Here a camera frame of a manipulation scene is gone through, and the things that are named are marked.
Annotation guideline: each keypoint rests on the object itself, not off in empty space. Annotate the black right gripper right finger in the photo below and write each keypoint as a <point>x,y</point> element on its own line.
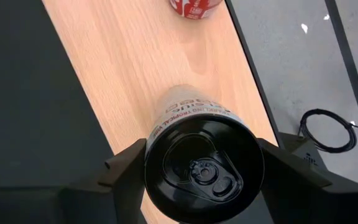
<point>306,199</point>

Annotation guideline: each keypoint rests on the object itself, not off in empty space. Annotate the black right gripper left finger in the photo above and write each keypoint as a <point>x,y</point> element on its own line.
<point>123,193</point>

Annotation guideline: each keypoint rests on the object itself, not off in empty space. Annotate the white Celsius can black top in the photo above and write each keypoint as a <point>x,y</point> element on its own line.
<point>204,174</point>

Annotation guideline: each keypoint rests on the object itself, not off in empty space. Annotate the red Coca-Cola can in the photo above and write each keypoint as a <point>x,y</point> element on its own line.
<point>194,9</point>

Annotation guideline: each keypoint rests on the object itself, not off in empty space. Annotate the wooden tray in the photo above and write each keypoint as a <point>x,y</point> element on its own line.
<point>135,62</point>

